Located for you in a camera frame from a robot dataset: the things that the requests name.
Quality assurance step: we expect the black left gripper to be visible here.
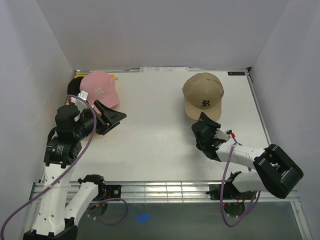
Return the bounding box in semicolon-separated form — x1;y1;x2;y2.
73;99;127;140

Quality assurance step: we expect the beige cap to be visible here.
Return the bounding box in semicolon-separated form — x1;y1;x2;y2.
182;72;225;121

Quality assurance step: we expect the pink cap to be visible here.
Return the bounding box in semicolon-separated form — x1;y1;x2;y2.
79;71;120;109

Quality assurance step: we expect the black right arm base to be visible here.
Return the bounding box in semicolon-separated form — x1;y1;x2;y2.
205;171;256;218

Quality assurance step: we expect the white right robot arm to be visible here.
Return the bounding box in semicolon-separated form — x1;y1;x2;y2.
191;112;304;199

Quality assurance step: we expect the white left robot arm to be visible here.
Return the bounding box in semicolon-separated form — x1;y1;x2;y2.
23;100;127;240

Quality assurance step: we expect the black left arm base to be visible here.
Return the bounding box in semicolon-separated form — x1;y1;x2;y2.
95;185;122;217

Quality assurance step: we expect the black cap white logo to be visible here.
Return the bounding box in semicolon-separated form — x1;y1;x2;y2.
67;76;84;96

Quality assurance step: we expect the yellow plastic tray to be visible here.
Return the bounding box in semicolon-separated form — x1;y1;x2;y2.
65;72;117;105

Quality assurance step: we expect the white paper label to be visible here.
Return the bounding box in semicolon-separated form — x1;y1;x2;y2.
139;66;189;73

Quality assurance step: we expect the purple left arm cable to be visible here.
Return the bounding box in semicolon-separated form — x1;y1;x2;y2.
0;94;128;235

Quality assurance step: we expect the aluminium rail frame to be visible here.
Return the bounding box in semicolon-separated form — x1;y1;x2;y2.
28;181;313;240

